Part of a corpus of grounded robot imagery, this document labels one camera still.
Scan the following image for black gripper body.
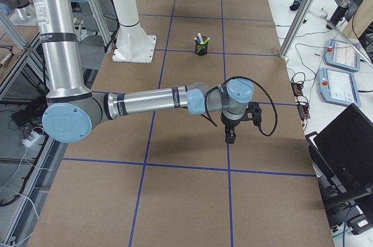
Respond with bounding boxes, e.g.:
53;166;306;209
220;112;242;136

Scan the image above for red capped white marker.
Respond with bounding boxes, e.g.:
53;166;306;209
197;32;203;40

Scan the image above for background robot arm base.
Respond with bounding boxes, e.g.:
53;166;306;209
1;0;36;26

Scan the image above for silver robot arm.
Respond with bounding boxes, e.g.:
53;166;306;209
33;0;258;144

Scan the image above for orange black usb hub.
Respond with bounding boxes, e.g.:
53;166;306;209
291;82;304;97

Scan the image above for black mesh pen cup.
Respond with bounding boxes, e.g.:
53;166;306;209
195;36;209;56

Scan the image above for green highlighter pen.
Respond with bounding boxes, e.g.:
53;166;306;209
200;37;210;45

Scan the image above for near teach pendant tablet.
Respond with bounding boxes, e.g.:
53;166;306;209
318;68;361;107

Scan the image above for teach pendant tablet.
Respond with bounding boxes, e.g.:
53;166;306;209
325;39;360;72
318;68;361;107

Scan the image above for black laptop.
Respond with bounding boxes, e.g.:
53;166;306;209
314;104;372;186

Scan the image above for far teach pendant tablet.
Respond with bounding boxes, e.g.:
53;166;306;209
325;39;360;72

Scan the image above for black water bottle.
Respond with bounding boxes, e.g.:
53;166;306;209
326;0;351;30

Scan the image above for white power adapter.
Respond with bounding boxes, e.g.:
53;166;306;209
21;131;42;148

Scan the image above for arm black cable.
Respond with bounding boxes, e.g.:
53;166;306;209
203;76;278;137

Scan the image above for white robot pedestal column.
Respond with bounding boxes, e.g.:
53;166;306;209
112;0;157;63

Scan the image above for aluminium frame post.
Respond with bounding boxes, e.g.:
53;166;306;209
278;0;314;59

